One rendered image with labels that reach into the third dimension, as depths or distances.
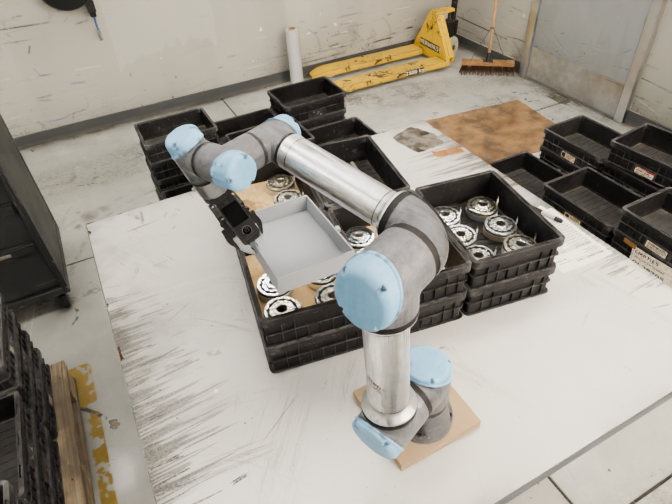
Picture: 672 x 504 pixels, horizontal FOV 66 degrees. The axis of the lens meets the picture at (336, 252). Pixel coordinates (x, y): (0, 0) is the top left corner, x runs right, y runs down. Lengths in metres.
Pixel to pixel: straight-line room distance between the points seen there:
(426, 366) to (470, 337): 0.42
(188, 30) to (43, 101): 1.22
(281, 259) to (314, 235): 0.12
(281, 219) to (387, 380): 0.61
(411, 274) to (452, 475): 0.66
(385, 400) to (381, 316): 0.28
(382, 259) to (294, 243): 0.56
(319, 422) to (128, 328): 0.69
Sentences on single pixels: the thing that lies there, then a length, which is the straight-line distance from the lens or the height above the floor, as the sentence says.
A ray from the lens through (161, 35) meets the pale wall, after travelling 4.54.
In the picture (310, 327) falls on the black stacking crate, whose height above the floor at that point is 0.85.
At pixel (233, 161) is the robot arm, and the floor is 1.41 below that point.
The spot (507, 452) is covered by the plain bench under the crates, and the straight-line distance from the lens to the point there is 1.39.
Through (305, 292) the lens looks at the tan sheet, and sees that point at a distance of 1.50.
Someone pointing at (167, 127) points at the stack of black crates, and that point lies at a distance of 3.21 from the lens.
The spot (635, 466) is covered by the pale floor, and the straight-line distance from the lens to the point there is 2.34.
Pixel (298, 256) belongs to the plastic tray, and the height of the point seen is 1.05.
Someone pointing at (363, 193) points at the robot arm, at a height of 1.37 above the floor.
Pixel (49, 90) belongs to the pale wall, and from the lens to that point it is 4.56.
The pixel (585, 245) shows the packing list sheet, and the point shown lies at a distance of 1.98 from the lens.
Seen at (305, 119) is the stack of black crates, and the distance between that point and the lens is 3.16.
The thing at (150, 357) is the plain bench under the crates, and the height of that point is 0.70.
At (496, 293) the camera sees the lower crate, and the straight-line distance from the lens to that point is 1.62.
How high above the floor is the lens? 1.90
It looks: 41 degrees down
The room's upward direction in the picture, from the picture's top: 4 degrees counter-clockwise
